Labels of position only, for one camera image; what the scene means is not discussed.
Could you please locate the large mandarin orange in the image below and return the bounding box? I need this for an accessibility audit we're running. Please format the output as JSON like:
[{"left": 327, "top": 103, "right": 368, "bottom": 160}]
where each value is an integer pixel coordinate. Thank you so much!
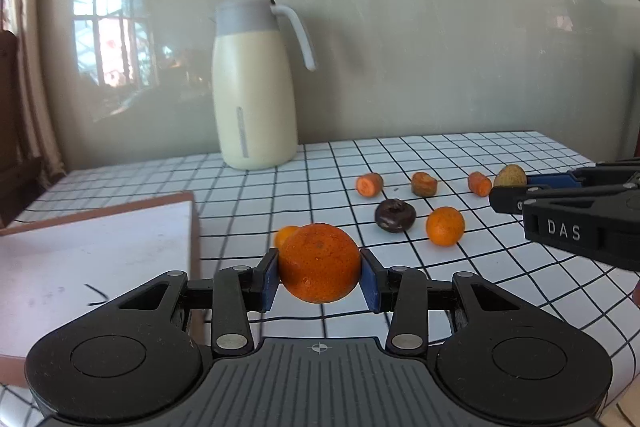
[{"left": 277, "top": 223, "right": 362, "bottom": 305}]

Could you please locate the cream thermos jug grey lid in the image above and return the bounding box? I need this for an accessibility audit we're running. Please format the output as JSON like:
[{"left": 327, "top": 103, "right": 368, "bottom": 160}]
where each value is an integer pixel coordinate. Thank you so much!
[{"left": 211, "top": 0, "right": 318, "bottom": 171}]

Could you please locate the white black checked tablecloth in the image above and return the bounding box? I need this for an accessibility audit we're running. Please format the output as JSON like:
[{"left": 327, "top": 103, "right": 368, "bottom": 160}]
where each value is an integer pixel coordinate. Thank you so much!
[{"left": 0, "top": 130, "right": 640, "bottom": 427}]

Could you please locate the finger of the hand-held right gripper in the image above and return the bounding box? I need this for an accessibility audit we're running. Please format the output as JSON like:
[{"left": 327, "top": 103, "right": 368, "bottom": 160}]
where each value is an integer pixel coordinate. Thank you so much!
[
  {"left": 489, "top": 185, "right": 640, "bottom": 214},
  {"left": 525, "top": 159, "right": 640, "bottom": 188}
]

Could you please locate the beige curtain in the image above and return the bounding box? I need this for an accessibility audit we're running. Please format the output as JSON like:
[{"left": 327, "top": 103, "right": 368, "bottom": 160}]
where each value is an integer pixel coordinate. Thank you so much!
[{"left": 0, "top": 0, "right": 67, "bottom": 180}]

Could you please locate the brown dried fruit piece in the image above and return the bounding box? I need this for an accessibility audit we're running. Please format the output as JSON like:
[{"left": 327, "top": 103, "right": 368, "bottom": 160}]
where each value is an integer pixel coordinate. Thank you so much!
[{"left": 411, "top": 172, "right": 439, "bottom": 197}]

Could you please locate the carrot piece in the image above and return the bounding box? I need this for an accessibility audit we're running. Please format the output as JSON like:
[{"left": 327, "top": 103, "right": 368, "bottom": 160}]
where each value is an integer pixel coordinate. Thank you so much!
[
  {"left": 355, "top": 173, "right": 385, "bottom": 198},
  {"left": 467, "top": 172, "right": 493, "bottom": 198}
]

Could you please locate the small mandarin orange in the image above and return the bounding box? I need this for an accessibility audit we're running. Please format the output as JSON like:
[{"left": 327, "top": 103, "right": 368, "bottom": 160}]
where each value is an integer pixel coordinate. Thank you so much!
[{"left": 274, "top": 226, "right": 301, "bottom": 250}]

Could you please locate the medium mandarin orange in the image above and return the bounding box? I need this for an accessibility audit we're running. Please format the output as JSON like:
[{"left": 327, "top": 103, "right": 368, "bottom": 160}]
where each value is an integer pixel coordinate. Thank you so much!
[{"left": 425, "top": 206, "right": 466, "bottom": 247}]

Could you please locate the dark purple mangosteen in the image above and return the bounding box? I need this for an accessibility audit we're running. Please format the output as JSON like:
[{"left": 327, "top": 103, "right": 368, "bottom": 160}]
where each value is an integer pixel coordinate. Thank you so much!
[{"left": 375, "top": 199, "right": 417, "bottom": 234}]

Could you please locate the brown kiwi fruit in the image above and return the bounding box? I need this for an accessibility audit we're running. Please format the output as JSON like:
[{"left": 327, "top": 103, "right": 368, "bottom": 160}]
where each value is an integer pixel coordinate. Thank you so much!
[{"left": 493, "top": 164, "right": 528, "bottom": 188}]

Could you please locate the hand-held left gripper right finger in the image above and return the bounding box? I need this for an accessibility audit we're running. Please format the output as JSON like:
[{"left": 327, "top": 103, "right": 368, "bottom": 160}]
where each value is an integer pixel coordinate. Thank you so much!
[{"left": 360, "top": 249, "right": 533, "bottom": 354}]

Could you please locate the dark wooden woven-back chair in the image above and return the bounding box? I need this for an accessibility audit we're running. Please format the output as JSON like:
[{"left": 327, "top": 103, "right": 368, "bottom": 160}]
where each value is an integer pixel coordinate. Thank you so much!
[{"left": 0, "top": 29, "right": 45, "bottom": 229}]

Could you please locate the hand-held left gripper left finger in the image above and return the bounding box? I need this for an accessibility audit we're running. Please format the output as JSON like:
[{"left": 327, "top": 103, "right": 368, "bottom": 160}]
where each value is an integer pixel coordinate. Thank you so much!
[{"left": 100, "top": 248, "right": 280, "bottom": 356}]

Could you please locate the white tray brown rim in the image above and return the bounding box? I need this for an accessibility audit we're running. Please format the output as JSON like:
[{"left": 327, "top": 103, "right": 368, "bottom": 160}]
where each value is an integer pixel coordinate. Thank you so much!
[{"left": 0, "top": 191, "right": 207, "bottom": 390}]

